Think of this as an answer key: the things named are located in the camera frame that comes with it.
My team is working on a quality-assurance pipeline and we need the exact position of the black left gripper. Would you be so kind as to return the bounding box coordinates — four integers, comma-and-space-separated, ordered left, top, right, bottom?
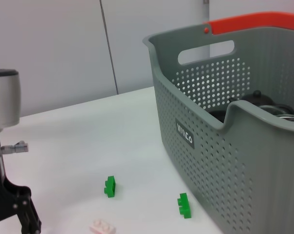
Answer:
0, 133, 42, 234

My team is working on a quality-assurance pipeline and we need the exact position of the grey perforated storage bin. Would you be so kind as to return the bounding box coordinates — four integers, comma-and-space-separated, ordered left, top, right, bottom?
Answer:
142, 25, 294, 234

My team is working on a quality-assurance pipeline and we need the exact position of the white two-stud brick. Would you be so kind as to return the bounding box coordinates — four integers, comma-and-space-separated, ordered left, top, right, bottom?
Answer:
89, 219, 116, 234

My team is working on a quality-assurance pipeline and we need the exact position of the left gripper silver metal fitting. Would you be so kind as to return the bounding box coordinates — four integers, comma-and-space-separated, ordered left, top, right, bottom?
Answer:
0, 140, 30, 154

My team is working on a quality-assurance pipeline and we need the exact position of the green toy brick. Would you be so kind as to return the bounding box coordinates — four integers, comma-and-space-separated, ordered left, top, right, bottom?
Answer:
103, 175, 117, 198
177, 193, 193, 219

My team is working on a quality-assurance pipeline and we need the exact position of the dark clay teapot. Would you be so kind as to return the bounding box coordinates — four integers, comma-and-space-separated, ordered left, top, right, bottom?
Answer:
228, 90, 275, 108

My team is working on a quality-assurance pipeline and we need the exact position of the orange red basket handle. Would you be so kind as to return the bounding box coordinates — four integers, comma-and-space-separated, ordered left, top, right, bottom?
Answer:
202, 11, 294, 35

